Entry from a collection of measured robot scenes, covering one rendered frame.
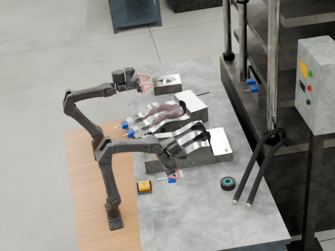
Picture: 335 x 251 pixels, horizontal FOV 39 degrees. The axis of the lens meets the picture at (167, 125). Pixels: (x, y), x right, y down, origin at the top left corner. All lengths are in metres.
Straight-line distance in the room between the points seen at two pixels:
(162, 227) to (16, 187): 2.06
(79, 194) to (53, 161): 1.71
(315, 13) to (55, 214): 2.39
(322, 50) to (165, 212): 1.12
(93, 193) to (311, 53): 1.36
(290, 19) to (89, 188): 1.42
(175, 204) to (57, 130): 2.48
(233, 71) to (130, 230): 1.72
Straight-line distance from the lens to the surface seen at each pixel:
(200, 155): 2.69
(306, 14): 2.66
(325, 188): 3.23
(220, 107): 3.23
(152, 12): 6.93
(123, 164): 2.83
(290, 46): 2.89
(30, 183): 4.22
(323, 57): 2.38
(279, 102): 2.84
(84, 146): 3.05
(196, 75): 3.64
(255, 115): 3.17
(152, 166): 2.69
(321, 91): 2.38
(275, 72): 2.66
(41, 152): 4.54
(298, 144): 2.93
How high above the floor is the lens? 2.53
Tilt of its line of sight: 34 degrees down
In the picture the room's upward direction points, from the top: 7 degrees counter-clockwise
